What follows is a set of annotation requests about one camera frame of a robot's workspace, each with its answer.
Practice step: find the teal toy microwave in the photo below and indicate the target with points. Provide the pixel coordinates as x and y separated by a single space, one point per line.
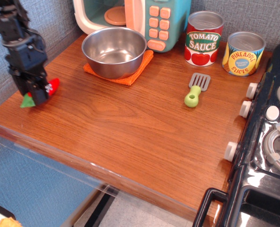
161 22

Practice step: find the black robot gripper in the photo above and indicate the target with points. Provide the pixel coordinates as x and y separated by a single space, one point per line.
26 58

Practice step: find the red toy chili pepper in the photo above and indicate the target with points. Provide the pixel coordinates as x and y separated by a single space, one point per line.
28 100

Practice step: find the yellow object at corner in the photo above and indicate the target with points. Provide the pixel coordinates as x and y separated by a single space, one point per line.
9 222

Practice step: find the stainless steel bowl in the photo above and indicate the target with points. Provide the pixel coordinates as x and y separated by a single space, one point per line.
114 52

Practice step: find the green handled toy spatula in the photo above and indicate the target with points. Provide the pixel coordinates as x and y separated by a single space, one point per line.
198 83

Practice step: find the clear acrylic barrier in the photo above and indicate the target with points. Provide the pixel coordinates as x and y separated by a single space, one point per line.
41 192

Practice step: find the white stove knob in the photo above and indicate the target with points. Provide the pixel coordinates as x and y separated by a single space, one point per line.
251 90
245 108
230 151

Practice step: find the tomato sauce can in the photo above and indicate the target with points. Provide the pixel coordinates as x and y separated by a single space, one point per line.
203 36

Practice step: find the orange cloth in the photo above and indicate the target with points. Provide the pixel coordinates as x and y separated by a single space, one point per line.
128 81

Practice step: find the pineapple slices can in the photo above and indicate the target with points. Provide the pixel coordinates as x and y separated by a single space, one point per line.
243 53

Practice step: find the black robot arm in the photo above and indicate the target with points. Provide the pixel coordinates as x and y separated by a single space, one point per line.
13 17

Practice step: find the black toy stove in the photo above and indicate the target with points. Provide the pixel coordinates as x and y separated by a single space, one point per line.
253 195

